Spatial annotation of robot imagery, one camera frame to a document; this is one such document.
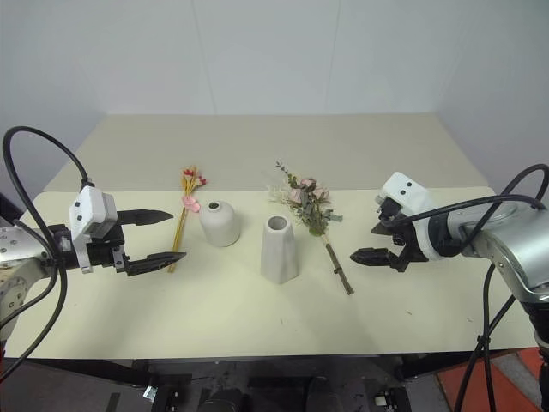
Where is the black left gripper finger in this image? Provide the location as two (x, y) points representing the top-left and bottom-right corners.
(126, 251), (188, 277)
(116, 209), (175, 227)

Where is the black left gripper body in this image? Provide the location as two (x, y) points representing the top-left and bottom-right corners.
(83, 225), (132, 276)

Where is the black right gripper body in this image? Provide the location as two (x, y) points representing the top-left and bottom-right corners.
(376, 198), (425, 273)

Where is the round white ceramic vase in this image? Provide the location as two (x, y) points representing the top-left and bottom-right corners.
(199, 200), (240, 248)

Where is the tall white faceted vase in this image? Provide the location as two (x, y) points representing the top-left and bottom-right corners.
(260, 215), (299, 286)

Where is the red pink yellow-stemmed flower bunch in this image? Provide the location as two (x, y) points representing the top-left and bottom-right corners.
(168, 165), (209, 274)

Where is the pink rose eucalyptus bouquet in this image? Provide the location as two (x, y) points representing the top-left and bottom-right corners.
(268, 161), (356, 296)

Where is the red floor mat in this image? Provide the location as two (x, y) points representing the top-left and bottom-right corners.
(435, 346), (549, 412)

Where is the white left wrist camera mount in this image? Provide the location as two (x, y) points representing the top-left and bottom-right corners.
(68, 185), (118, 275)

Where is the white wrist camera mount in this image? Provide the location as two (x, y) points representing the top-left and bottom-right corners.
(375, 171), (443, 262)
(68, 185), (118, 275)

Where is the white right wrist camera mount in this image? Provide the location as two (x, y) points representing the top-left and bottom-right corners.
(375, 171), (443, 262)

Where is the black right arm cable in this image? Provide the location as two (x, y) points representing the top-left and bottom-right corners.
(379, 162), (549, 412)

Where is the black table frame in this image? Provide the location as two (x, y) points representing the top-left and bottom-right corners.
(0, 348), (527, 412)

